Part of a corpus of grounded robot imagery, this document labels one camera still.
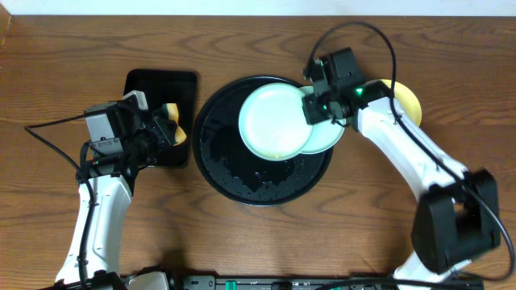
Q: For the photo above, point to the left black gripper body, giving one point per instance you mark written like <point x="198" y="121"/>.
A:
<point x="160" y="130"/>

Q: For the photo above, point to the yellow plate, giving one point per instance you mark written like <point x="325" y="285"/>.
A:
<point x="409" y="102"/>

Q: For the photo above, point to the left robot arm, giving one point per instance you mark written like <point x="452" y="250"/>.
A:
<point x="93" y="258"/>

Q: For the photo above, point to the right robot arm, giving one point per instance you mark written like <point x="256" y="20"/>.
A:
<point x="457" y="216"/>

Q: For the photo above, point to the black rectangular tray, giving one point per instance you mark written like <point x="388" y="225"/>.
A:
<point x="165" y="86"/>

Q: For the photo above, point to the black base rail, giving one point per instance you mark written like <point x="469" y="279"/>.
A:
<point x="159" y="280"/>

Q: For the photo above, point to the light blue plate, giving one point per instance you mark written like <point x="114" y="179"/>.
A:
<point x="272" y="124"/>
<point x="318" y="137"/>

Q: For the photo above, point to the black round tray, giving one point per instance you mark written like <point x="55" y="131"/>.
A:
<point x="230" y="168"/>

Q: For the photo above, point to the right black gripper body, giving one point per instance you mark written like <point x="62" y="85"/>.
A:
<point x="330" y="97"/>

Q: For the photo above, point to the green yellow sponge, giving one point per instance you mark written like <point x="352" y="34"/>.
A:
<point x="172" y="113"/>

